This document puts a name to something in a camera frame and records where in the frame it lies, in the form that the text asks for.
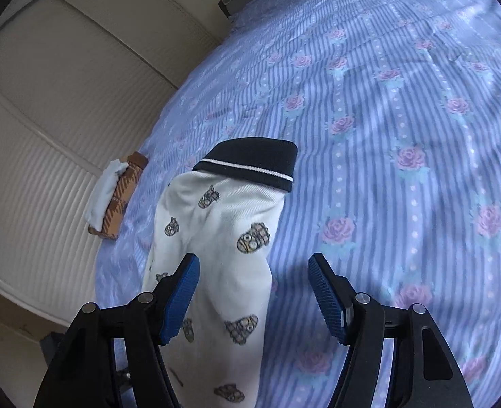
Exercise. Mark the folded brown plaid cloth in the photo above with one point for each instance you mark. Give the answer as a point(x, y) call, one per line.
point(122, 204)

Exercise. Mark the blue floral bed sheet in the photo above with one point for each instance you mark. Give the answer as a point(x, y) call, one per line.
point(382, 157)

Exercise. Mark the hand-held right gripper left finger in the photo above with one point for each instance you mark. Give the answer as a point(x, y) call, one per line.
point(182, 297)

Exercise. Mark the cream wardrobe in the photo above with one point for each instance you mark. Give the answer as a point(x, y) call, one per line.
point(63, 93)

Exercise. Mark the cream printed polo shirt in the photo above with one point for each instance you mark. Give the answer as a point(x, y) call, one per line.
point(225, 221)

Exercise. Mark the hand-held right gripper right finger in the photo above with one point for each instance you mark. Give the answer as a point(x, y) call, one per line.
point(329, 301)

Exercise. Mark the folded white cloth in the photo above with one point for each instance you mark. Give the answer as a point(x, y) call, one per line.
point(103, 191)

